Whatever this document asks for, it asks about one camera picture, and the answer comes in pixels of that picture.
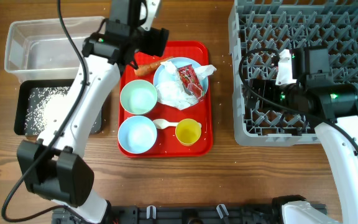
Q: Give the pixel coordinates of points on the red plastic tray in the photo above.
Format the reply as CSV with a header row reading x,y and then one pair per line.
x,y
167,145

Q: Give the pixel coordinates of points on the white plastic spoon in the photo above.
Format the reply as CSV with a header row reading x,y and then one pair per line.
x,y
163,123

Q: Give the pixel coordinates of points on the green bowl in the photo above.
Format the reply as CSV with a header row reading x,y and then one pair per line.
x,y
138,97

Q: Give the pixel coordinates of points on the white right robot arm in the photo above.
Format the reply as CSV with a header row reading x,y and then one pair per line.
x,y
304,85

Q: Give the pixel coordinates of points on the black waste tray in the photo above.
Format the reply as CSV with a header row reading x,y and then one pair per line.
x,y
24,93

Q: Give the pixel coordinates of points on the clear plastic bin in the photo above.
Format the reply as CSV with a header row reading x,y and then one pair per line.
x,y
39,50

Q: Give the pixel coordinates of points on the grey dishwasher rack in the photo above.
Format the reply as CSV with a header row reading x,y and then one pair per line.
x,y
255,27

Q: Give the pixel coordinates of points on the red snack wrapper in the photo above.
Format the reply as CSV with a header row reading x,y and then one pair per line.
x,y
190,81

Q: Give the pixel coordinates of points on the yellow plastic cup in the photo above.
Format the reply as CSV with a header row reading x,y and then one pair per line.
x,y
188,131

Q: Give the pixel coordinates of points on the orange carrot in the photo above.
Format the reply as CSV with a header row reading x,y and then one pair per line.
x,y
146,69

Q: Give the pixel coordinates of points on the white rice pile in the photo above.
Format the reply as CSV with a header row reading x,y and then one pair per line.
x,y
43,105

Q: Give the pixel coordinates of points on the light blue plate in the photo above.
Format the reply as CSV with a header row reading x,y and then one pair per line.
x,y
163,77

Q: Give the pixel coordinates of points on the light blue bowl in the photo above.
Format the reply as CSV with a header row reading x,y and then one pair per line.
x,y
137,134

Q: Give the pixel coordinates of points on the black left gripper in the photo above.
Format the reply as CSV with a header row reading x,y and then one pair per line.
x,y
155,42

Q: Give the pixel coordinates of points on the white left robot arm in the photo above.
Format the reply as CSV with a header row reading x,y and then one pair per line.
x,y
53,166

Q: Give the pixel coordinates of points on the white napkin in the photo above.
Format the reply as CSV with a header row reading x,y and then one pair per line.
x,y
172,93

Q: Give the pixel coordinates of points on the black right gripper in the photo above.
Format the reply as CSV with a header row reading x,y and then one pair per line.
x,y
254,94

